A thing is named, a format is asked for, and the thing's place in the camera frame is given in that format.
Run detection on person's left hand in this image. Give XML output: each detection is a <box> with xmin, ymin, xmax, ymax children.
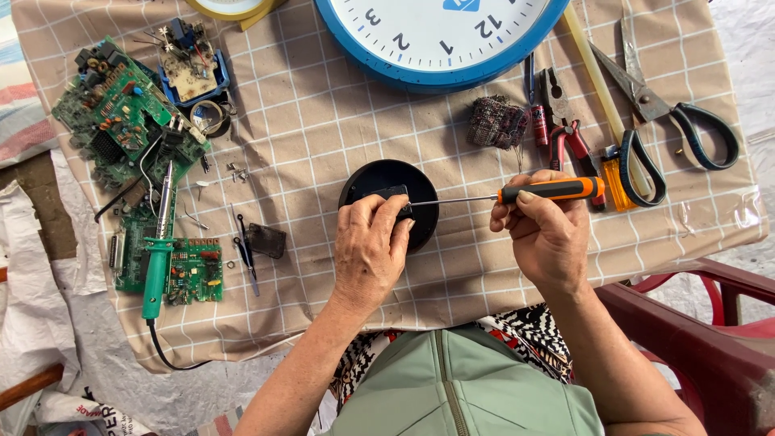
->
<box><xmin>333</xmin><ymin>194</ymin><xmax>416</xmax><ymax>305</ymax></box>

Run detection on person's right hand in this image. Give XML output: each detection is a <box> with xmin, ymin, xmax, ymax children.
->
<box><xmin>489</xmin><ymin>170</ymin><xmax>592</xmax><ymax>293</ymax></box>

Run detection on orange black screwdriver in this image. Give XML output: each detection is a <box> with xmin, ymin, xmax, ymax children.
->
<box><xmin>407</xmin><ymin>176</ymin><xmax>606</xmax><ymax>208</ymax></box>

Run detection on black round clock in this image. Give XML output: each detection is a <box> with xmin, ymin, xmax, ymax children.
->
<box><xmin>338</xmin><ymin>159</ymin><xmax>440</xmax><ymax>254</ymax></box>

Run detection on black clock movement box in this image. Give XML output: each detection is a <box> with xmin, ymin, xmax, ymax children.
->
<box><xmin>363</xmin><ymin>184</ymin><xmax>414</xmax><ymax>220</ymax></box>

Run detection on yellow lighter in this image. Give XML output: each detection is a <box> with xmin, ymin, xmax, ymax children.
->
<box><xmin>599</xmin><ymin>145</ymin><xmax>638</xmax><ymax>213</ymax></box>

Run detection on black white patterned garment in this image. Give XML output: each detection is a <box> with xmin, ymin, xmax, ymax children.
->
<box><xmin>330</xmin><ymin>303</ymin><xmax>574</xmax><ymax>414</ymax></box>

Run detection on dark translucent plastic cover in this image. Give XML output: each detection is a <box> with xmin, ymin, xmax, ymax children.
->
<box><xmin>247</xmin><ymin>223</ymin><xmax>288</xmax><ymax>260</ymax></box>

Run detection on black tweezers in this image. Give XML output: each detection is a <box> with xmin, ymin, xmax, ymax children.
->
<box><xmin>232</xmin><ymin>213</ymin><xmax>261</xmax><ymax>298</ymax></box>

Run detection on dark woven cloth piece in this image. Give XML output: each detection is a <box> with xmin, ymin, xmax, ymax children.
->
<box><xmin>466</xmin><ymin>95</ymin><xmax>531</xmax><ymax>151</ymax></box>

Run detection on beige checked tablecloth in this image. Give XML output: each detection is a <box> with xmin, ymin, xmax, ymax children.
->
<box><xmin>11</xmin><ymin>0</ymin><xmax>770</xmax><ymax>374</ymax></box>

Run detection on green zip vest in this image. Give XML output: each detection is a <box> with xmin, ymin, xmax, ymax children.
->
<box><xmin>318</xmin><ymin>324</ymin><xmax>606</xmax><ymax>436</ymax></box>

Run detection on cream glue stick rod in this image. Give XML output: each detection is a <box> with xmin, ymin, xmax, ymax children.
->
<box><xmin>562</xmin><ymin>3</ymin><xmax>653</xmax><ymax>197</ymax></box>

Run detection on small green circuit board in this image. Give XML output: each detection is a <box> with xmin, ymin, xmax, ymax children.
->
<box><xmin>166</xmin><ymin>237</ymin><xmax>224</xmax><ymax>306</ymax></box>

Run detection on dark red plastic chair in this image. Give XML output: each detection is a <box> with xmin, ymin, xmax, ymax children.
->
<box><xmin>596</xmin><ymin>257</ymin><xmax>775</xmax><ymax>436</ymax></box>

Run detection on green soldering iron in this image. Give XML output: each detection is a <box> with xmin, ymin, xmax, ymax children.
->
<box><xmin>141</xmin><ymin>160</ymin><xmax>213</xmax><ymax>371</ymax></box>

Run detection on green circuit board with connector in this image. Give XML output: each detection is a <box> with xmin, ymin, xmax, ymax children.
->
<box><xmin>109</xmin><ymin>188</ymin><xmax>178</xmax><ymax>295</ymax></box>

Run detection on blue tray with brown board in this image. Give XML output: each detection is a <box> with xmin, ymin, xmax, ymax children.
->
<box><xmin>157</xmin><ymin>17</ymin><xmax>231</xmax><ymax>109</ymax></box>

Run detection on yellow rimmed clock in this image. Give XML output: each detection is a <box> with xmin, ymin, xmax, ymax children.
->
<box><xmin>184</xmin><ymin>0</ymin><xmax>287</xmax><ymax>31</ymax></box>

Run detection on large green circuit board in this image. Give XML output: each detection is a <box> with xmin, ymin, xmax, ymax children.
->
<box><xmin>51</xmin><ymin>35</ymin><xmax>212</xmax><ymax>190</ymax></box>

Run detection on white printed sack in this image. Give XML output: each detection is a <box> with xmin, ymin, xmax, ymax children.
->
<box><xmin>33</xmin><ymin>390</ymin><xmax>155</xmax><ymax>436</ymax></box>

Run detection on brown wooden bar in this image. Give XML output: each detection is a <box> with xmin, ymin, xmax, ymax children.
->
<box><xmin>0</xmin><ymin>363</ymin><xmax>65</xmax><ymax>413</ymax></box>

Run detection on striped cloth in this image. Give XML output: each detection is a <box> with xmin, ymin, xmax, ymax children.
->
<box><xmin>0</xmin><ymin>0</ymin><xmax>59</xmax><ymax>168</ymax></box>

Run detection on red handled pliers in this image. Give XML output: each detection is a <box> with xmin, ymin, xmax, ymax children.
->
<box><xmin>539</xmin><ymin>67</ymin><xmax>608</xmax><ymax>213</ymax></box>

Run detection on small red handled screwdriver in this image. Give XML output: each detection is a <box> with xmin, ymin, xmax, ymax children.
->
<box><xmin>524</xmin><ymin>51</ymin><xmax>549</xmax><ymax>148</ymax></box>

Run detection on large black handled scissors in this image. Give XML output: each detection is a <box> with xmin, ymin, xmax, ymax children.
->
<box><xmin>587</xmin><ymin>17</ymin><xmax>741</xmax><ymax>208</ymax></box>

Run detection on roll of solder wire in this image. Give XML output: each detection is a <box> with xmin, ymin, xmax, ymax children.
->
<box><xmin>189</xmin><ymin>100</ymin><xmax>233</xmax><ymax>139</ymax></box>

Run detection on blue rimmed white wall clock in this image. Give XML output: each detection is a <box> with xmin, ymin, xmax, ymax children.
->
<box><xmin>314</xmin><ymin>0</ymin><xmax>571</xmax><ymax>94</ymax></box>

